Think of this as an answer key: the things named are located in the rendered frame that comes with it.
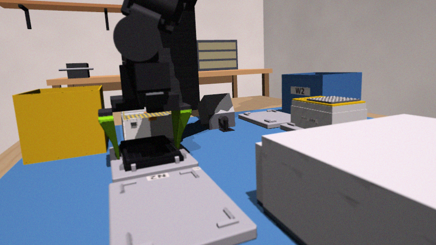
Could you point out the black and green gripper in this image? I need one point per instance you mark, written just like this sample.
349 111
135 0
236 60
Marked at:
180 112

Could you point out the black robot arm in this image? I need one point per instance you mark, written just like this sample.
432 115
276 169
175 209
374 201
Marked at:
137 38

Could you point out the blue bench mat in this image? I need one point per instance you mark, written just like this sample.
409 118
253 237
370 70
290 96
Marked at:
66 201

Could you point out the blue bin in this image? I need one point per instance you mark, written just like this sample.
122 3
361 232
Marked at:
302 85

